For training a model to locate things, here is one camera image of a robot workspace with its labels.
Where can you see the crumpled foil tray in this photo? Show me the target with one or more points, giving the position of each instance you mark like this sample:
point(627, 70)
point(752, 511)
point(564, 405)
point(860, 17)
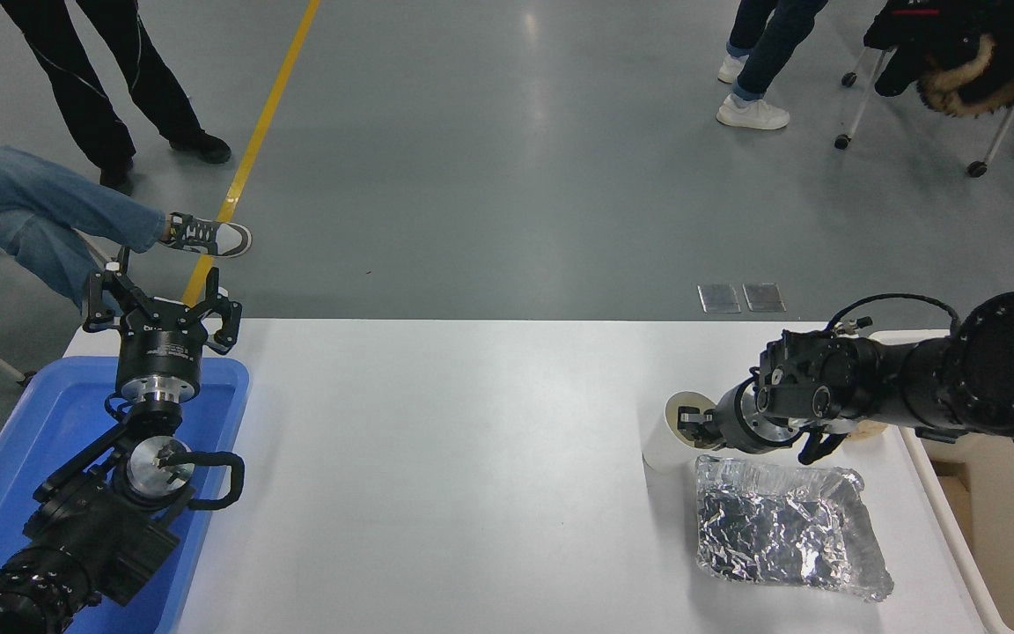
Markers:
point(780, 537)

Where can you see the crumpled tan paper ball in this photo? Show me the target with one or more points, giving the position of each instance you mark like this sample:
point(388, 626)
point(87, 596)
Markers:
point(868, 430)

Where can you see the blue plastic tray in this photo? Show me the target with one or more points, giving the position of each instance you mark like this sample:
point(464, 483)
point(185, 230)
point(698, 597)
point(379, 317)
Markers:
point(49, 423)

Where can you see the wheeled metal chair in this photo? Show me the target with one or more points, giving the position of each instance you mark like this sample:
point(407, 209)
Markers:
point(863, 97)

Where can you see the seated person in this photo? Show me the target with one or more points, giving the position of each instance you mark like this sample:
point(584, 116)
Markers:
point(27, 207)

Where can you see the metal floor plate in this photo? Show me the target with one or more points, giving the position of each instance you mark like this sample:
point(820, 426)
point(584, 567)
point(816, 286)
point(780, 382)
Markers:
point(719, 298)
point(764, 298)

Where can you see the brown cardboard piece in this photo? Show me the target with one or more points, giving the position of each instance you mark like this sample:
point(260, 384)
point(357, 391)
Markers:
point(954, 471)

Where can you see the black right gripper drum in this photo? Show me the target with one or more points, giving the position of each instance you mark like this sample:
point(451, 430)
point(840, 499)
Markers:
point(731, 421)

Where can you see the person in dark shoes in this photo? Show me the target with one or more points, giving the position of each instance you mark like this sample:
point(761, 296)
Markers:
point(84, 79)

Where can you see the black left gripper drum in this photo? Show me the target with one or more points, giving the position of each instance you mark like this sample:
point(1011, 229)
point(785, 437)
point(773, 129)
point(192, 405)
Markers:
point(159, 348)

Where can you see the black coat with fur trim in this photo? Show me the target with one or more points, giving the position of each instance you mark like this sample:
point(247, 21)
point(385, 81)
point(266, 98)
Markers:
point(973, 53)

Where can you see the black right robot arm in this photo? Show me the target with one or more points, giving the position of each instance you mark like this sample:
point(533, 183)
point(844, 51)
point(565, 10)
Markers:
point(1000, 370)

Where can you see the large pale bin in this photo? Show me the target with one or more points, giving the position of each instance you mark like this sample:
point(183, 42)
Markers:
point(1004, 563)

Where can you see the person in white shoes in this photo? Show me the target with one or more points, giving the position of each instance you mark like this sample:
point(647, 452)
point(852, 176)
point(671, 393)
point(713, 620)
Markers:
point(762, 53)

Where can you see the white paper cup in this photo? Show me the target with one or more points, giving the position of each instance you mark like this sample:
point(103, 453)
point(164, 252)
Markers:
point(661, 451)

